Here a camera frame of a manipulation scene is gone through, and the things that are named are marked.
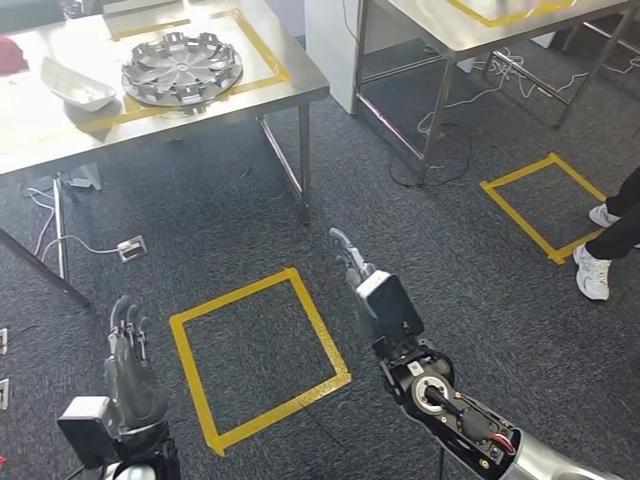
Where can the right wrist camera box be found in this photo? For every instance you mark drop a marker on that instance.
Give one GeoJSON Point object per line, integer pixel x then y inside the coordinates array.
{"type": "Point", "coordinates": [397, 311]}

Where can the silver floor outlet white insert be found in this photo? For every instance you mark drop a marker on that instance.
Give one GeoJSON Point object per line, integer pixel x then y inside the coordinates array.
{"type": "Point", "coordinates": [3, 342]}
{"type": "Point", "coordinates": [131, 249]}
{"type": "Point", "coordinates": [4, 394]}

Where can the person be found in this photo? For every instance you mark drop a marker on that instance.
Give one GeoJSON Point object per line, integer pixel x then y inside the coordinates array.
{"type": "Point", "coordinates": [615, 238]}

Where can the yellow floor tape square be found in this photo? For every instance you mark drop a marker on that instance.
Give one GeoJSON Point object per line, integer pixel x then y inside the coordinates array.
{"type": "Point", "coordinates": [185, 371]}
{"type": "Point", "coordinates": [515, 215]}

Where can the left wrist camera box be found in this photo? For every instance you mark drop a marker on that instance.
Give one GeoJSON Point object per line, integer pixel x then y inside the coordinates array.
{"type": "Point", "coordinates": [87, 434]}

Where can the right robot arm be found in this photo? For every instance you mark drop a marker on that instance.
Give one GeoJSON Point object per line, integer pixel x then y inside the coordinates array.
{"type": "Point", "coordinates": [475, 424]}

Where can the white table metal legs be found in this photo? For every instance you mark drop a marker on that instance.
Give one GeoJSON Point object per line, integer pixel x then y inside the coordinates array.
{"type": "Point", "coordinates": [300, 79]}
{"type": "Point", "coordinates": [410, 26]}

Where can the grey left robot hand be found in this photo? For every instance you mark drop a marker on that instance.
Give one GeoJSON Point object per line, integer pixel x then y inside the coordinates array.
{"type": "Point", "coordinates": [132, 384]}

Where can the red cap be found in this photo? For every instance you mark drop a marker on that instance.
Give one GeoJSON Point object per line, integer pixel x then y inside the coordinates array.
{"type": "Point", "coordinates": [10, 54]}

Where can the white curved plastic part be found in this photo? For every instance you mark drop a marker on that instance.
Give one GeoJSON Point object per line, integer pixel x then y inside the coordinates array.
{"type": "Point", "coordinates": [75, 86]}

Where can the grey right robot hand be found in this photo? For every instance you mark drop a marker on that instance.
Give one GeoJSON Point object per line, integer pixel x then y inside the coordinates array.
{"type": "Point", "coordinates": [358, 265]}

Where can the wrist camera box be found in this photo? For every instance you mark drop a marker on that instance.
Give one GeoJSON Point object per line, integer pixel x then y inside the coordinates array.
{"type": "Point", "coordinates": [87, 434]}
{"type": "Point", "coordinates": [397, 311]}

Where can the silver wheel hubcap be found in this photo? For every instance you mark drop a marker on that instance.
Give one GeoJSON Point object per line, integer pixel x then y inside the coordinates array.
{"type": "Point", "coordinates": [180, 69]}

